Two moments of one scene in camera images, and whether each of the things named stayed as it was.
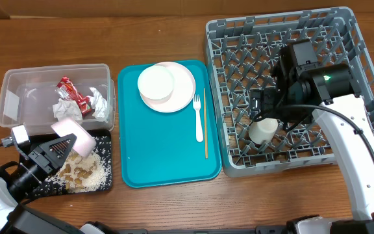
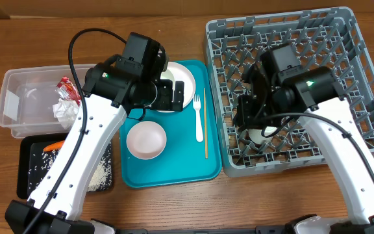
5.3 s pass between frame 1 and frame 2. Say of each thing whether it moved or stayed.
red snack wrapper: stayed
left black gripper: moved
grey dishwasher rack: stayed
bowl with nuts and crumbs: moved
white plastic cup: stayed
